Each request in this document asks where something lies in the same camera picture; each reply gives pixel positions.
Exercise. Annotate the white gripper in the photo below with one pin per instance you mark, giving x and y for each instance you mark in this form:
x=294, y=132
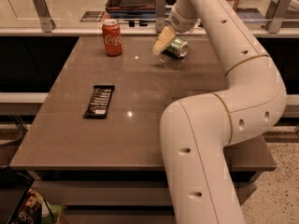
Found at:
x=181, y=21

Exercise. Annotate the green soda can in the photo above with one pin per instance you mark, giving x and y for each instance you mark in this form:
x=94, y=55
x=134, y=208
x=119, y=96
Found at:
x=178, y=48

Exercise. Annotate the grey drawer cabinet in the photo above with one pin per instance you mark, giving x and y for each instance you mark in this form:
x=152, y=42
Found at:
x=102, y=196

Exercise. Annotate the dark open tray box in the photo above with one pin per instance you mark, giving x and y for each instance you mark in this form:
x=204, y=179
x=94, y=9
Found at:
x=132, y=2

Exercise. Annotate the left metal glass bracket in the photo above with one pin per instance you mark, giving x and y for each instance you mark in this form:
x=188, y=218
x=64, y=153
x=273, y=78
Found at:
x=46, y=21

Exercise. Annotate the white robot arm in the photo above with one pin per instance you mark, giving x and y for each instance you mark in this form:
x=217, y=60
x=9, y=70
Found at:
x=195, y=130

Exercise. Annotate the middle metal glass bracket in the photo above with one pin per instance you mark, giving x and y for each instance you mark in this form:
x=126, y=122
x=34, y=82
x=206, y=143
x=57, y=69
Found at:
x=159, y=15

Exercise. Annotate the snack bag under table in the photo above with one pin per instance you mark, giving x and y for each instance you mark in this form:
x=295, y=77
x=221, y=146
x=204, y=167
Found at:
x=31, y=210

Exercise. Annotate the metal glass bracket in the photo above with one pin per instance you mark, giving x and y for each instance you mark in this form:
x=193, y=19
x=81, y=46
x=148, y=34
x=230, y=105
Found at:
x=275, y=14
x=159, y=15
x=46, y=21

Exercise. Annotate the black candy bar wrapper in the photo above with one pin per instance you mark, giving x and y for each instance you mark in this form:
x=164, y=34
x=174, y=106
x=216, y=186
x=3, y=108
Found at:
x=99, y=102

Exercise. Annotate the right metal glass bracket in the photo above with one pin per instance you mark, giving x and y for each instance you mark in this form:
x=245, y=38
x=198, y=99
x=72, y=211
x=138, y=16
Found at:
x=275, y=14

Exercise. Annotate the black bin at left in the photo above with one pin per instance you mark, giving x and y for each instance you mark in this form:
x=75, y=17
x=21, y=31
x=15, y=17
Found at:
x=13, y=189

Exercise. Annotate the red Coca-Cola can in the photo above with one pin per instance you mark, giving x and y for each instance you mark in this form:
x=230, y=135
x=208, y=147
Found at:
x=112, y=37

